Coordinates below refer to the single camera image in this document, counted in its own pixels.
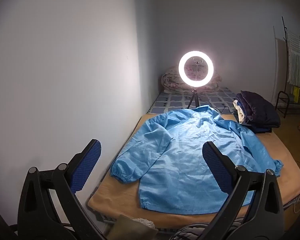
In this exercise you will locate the blue patterned bedsheet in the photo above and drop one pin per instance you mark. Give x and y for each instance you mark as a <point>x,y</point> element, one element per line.
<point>165,102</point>

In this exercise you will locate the black phone clamp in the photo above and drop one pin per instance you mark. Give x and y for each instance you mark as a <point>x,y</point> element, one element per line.
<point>197,62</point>

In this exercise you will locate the black low metal rack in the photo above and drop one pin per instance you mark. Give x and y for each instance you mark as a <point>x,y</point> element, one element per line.
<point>276,102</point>

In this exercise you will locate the olive cloth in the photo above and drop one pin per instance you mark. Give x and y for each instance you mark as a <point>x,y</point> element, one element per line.
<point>125,227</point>

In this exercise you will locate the white folded garment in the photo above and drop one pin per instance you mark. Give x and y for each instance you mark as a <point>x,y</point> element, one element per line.
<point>240,112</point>

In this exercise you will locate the white hanging towel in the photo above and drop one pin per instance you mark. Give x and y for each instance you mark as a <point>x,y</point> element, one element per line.
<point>293,55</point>

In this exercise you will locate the striped grey cloth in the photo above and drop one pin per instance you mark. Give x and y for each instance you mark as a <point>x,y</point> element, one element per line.
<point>190,231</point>

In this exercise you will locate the beige leaning board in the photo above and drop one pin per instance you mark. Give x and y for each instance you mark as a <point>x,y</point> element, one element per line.
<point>281,67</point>

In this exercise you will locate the floral folded quilt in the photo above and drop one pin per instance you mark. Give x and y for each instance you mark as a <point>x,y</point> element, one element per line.
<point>170,82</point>

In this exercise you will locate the blue folded garment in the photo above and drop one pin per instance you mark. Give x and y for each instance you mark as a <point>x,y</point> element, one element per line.
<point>262,130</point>

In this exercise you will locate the black tripod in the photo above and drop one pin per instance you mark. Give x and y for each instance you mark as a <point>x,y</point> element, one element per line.
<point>195,97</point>

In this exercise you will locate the yellow box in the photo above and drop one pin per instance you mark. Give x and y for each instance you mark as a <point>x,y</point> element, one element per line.
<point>298,95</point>

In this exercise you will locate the tan blanket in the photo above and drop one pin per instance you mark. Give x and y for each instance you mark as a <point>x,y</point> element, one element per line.
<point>115,197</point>

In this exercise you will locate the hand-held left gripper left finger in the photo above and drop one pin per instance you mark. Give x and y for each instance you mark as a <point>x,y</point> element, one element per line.
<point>87,165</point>

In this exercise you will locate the black clothes rack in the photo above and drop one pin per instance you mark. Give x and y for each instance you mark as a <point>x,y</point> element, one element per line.
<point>285,45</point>

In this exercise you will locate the light blue jacket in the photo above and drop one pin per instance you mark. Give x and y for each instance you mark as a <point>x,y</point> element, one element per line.
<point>180,160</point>

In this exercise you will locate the navy folded jacket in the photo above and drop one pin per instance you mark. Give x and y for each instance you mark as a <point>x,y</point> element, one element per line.
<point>257,110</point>

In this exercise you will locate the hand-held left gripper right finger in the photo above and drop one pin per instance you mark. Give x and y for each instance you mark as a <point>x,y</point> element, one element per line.
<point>217,166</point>

